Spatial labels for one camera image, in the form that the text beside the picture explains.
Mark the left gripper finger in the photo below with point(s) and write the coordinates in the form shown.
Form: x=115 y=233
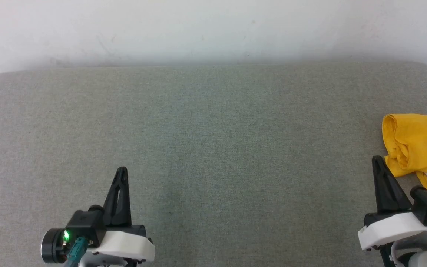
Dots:
x=119 y=211

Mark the yellow t-shirt with white print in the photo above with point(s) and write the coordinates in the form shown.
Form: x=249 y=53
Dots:
x=421 y=144

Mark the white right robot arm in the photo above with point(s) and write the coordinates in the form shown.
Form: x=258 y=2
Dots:
x=421 y=258

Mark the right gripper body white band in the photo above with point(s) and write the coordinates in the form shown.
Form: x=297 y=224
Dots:
x=391 y=228

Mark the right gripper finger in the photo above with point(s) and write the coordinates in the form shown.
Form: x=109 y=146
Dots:
x=389 y=196

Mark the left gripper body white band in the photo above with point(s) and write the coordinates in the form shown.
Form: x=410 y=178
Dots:
x=128 y=244

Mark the grey fabric sofa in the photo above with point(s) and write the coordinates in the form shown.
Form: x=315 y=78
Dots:
x=213 y=148

